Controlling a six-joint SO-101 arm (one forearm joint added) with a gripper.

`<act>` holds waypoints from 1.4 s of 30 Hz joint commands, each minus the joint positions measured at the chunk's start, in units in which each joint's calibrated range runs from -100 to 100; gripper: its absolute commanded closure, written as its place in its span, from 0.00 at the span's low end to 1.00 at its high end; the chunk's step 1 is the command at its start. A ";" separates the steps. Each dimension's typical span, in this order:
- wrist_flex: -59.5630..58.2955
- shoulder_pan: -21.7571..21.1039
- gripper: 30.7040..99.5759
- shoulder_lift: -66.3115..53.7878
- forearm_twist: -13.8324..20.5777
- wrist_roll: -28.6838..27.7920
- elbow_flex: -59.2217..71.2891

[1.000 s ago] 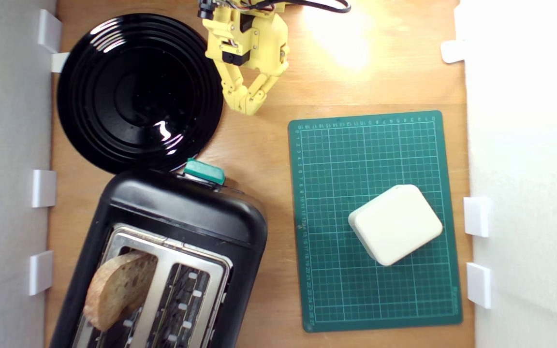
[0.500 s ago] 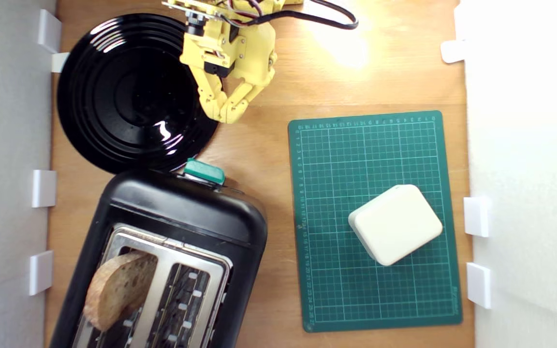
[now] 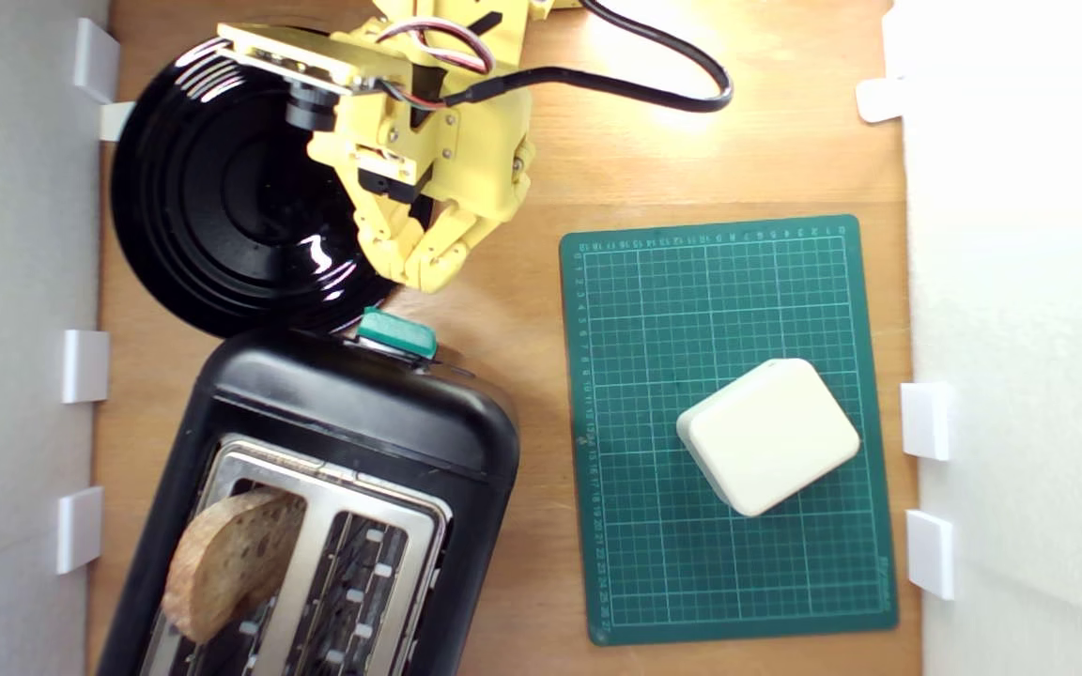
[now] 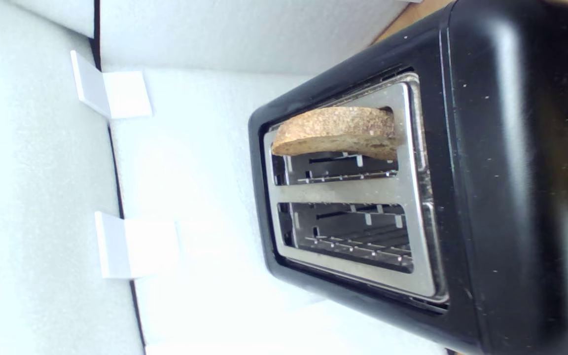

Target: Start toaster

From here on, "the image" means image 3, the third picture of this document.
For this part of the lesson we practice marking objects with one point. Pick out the green toaster lever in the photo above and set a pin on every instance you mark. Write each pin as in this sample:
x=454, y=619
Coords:
x=397, y=333

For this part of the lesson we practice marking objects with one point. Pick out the black two-slot toaster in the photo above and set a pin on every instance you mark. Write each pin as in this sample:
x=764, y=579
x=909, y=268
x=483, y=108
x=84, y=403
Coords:
x=353, y=404

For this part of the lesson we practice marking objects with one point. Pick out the black round plate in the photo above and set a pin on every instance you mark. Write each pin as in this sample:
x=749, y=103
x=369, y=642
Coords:
x=203, y=235

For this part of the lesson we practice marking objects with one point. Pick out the green cutting mat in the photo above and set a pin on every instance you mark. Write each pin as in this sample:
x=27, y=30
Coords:
x=644, y=329

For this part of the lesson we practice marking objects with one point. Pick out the brown bread slice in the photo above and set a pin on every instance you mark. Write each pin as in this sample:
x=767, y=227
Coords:
x=226, y=563

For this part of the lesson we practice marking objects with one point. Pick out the white block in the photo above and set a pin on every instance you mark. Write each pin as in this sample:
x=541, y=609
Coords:
x=771, y=437

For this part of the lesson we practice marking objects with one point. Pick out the white wall clip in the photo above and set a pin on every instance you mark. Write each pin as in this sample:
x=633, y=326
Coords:
x=95, y=58
x=79, y=529
x=85, y=365
x=115, y=120
x=931, y=554
x=926, y=420
x=879, y=99

